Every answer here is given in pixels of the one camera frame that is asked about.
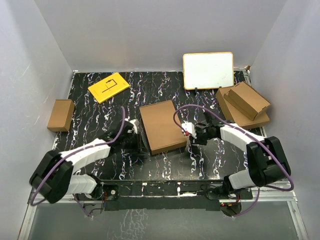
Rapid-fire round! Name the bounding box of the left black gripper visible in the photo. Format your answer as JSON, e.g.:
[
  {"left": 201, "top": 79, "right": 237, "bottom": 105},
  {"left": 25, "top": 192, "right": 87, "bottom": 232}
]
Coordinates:
[{"left": 121, "top": 131, "right": 147, "bottom": 154}]

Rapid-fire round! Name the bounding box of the cardboard box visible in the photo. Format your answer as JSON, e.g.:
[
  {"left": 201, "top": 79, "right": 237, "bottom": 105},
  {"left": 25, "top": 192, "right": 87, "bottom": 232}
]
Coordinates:
[
  {"left": 215, "top": 87, "right": 270, "bottom": 130},
  {"left": 47, "top": 99, "right": 75, "bottom": 132},
  {"left": 223, "top": 82, "right": 271, "bottom": 121},
  {"left": 139, "top": 100, "right": 187, "bottom": 155}
]

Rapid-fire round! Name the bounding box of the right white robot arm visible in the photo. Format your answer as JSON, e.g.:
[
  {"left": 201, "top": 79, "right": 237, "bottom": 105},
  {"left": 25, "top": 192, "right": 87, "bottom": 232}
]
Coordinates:
[{"left": 187, "top": 112, "right": 291, "bottom": 199}]

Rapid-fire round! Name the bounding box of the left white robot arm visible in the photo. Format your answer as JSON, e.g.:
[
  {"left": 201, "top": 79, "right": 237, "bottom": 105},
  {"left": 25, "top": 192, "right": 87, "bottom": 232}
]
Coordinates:
[{"left": 29, "top": 119, "right": 145, "bottom": 204}]

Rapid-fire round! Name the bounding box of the yellow pad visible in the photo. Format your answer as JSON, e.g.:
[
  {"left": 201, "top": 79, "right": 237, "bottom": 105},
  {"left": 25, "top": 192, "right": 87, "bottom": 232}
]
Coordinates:
[{"left": 88, "top": 72, "right": 131, "bottom": 104}]

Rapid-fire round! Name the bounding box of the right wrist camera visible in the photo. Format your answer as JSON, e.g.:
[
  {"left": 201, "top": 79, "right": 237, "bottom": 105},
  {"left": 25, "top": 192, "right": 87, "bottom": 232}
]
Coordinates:
[{"left": 181, "top": 122, "right": 197, "bottom": 139}]

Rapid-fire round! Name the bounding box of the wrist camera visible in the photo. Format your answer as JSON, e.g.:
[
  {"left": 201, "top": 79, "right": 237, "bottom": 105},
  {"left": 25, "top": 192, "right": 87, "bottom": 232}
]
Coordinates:
[
  {"left": 181, "top": 122, "right": 197, "bottom": 139},
  {"left": 129, "top": 119, "right": 141, "bottom": 134}
]

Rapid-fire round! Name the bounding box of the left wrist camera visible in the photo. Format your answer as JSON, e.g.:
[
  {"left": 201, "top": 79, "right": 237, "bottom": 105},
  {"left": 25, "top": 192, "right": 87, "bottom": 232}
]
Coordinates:
[{"left": 129, "top": 119, "right": 141, "bottom": 134}]

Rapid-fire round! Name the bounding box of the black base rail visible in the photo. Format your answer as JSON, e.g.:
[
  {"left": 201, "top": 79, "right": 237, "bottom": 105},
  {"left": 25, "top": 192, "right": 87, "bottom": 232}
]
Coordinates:
[{"left": 75, "top": 180, "right": 253, "bottom": 214}]

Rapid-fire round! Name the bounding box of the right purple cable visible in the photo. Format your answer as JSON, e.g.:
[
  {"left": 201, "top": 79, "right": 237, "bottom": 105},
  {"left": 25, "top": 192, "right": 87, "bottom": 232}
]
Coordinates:
[{"left": 173, "top": 104, "right": 295, "bottom": 218}]

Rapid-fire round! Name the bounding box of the purple cable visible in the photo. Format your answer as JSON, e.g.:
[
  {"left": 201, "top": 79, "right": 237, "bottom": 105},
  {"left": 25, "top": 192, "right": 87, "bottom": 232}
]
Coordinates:
[
  {"left": 173, "top": 104, "right": 295, "bottom": 218},
  {"left": 29, "top": 106, "right": 127, "bottom": 218}
]

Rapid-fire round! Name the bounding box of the white board yellow frame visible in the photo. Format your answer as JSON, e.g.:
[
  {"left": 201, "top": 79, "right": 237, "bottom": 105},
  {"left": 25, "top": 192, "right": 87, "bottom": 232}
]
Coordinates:
[{"left": 182, "top": 52, "right": 234, "bottom": 90}]

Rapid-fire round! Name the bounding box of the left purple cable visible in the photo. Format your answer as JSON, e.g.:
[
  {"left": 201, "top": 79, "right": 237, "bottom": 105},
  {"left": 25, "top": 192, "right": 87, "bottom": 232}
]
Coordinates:
[{"left": 29, "top": 106, "right": 127, "bottom": 218}]

